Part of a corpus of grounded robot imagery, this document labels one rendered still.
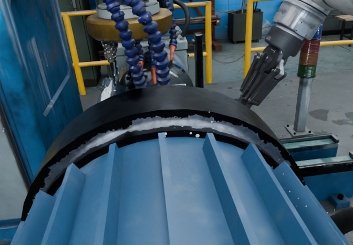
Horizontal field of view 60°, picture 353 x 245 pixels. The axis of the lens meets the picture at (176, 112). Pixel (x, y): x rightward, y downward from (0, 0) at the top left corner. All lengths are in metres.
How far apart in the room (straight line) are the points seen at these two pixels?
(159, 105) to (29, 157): 0.49
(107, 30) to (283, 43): 0.34
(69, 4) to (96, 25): 3.24
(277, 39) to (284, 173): 0.52
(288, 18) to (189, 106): 0.51
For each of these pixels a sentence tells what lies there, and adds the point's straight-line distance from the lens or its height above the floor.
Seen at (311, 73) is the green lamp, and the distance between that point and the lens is 1.16.
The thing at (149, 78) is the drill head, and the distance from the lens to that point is 0.94.
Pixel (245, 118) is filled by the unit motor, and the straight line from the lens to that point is 0.18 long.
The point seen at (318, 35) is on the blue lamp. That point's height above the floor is 1.18.
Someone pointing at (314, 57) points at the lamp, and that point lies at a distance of 1.14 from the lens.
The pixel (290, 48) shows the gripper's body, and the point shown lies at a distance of 0.66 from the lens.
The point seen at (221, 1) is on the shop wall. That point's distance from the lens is 5.82.
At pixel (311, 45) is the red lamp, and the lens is 1.13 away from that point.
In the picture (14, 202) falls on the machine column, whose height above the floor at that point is 1.02.
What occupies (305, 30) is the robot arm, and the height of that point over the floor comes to 1.29.
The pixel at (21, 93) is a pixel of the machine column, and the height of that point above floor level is 1.25.
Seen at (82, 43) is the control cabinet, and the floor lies 0.57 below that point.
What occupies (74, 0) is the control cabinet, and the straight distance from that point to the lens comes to 3.82.
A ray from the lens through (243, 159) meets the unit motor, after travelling 0.16.
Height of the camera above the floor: 1.44
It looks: 27 degrees down
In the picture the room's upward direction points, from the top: 4 degrees counter-clockwise
